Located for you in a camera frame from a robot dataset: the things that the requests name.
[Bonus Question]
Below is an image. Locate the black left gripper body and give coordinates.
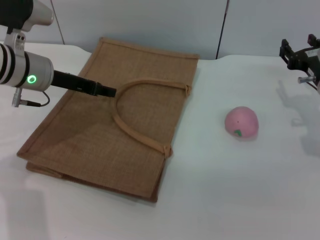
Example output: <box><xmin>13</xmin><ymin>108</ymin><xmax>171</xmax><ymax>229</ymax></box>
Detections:
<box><xmin>51</xmin><ymin>70</ymin><xmax>98</xmax><ymax>96</ymax></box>

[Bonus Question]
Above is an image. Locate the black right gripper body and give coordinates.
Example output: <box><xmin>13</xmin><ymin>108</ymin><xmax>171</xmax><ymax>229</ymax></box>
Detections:
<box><xmin>286</xmin><ymin>44</ymin><xmax>320</xmax><ymax>76</ymax></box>

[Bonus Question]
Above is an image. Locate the brown jute handbag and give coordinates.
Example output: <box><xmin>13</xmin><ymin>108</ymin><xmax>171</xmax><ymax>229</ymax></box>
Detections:
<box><xmin>16</xmin><ymin>36</ymin><xmax>200</xmax><ymax>204</ymax></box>

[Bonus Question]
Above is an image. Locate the pink peach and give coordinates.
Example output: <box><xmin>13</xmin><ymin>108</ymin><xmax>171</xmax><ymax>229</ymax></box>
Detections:
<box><xmin>224</xmin><ymin>105</ymin><xmax>260</xmax><ymax>142</ymax></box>

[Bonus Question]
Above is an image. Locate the right arm cable with plug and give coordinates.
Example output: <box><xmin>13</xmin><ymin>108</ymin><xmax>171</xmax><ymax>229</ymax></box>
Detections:
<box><xmin>297</xmin><ymin>75</ymin><xmax>318</xmax><ymax>85</ymax></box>

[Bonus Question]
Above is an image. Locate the arm cable with plug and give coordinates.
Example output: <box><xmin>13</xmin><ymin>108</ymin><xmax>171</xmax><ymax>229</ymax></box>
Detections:
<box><xmin>11</xmin><ymin>86</ymin><xmax>51</xmax><ymax>109</ymax></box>
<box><xmin>297</xmin><ymin>75</ymin><xmax>318</xmax><ymax>85</ymax></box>

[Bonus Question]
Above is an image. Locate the left arm cable with plug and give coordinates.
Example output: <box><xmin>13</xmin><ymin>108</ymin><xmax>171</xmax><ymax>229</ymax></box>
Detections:
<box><xmin>11</xmin><ymin>86</ymin><xmax>51</xmax><ymax>109</ymax></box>

